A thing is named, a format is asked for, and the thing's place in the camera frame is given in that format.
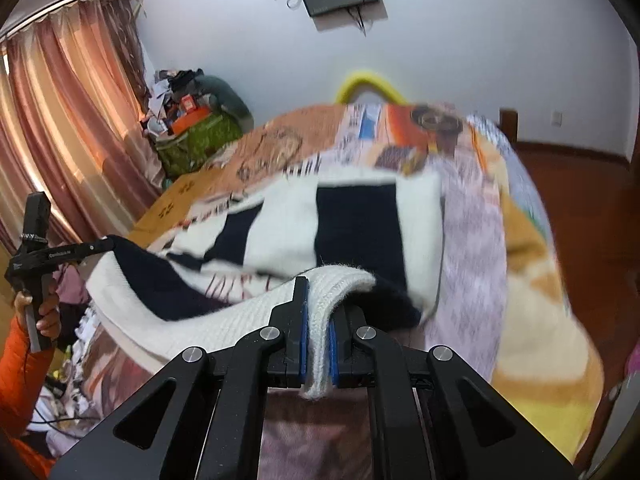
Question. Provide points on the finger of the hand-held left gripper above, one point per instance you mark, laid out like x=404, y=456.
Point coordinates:
x=80, y=250

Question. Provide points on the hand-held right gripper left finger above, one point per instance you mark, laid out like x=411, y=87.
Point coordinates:
x=301, y=332

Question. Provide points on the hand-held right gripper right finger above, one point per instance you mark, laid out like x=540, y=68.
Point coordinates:
x=334, y=357

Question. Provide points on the black and white striped sweater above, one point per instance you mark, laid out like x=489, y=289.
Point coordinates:
x=280, y=225

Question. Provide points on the person's left forearm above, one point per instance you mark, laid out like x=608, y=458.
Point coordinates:
x=20, y=375

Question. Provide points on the person's left hand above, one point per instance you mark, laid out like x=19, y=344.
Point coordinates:
x=53, y=317

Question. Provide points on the orange striped curtain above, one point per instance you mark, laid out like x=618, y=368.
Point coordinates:
x=70, y=110

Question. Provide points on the green fabric storage box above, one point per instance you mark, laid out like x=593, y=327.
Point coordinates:
x=200, y=145

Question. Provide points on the orange box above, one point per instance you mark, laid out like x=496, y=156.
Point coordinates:
x=192, y=117

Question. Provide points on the pile of clutter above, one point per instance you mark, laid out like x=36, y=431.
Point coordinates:
x=167, y=90

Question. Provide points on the bed with patterned cover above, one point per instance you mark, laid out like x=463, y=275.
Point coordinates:
x=475, y=240

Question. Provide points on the grey plush pillow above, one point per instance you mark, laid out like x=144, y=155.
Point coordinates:
x=230, y=97

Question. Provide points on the yellow foam tube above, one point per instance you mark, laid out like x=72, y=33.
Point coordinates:
x=365, y=80

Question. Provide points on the dark wooden bed post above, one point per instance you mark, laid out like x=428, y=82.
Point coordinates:
x=508, y=125

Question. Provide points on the white wall socket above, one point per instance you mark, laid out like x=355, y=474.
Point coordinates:
x=556, y=119

